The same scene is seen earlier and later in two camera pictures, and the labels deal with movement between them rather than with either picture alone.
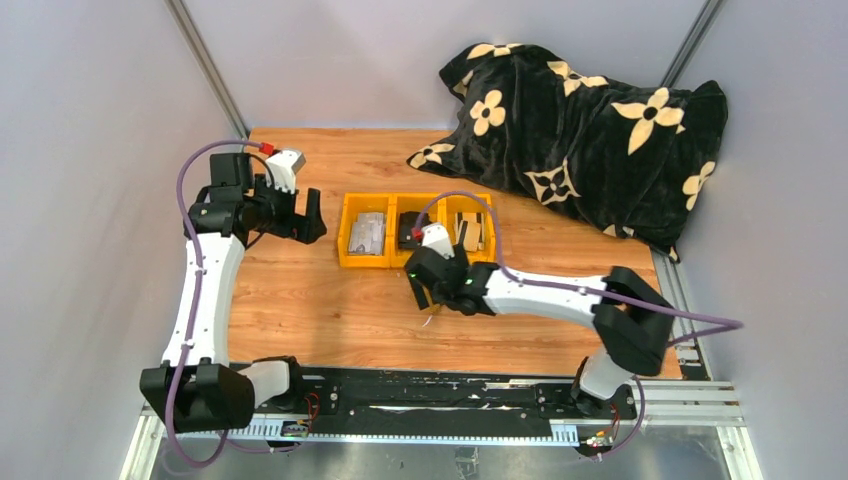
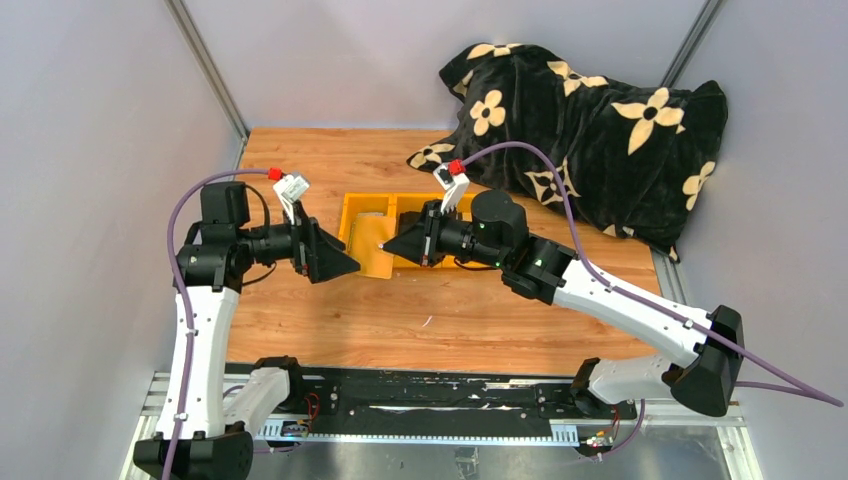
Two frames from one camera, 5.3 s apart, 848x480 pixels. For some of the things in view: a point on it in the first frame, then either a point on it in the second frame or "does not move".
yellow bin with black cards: [404, 211] does not move
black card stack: [406, 223] does not move
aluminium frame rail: [208, 65] does not move
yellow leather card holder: [437, 309] to [367, 233]
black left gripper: [302, 228] to [315, 252]
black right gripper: [420, 292] to [421, 242]
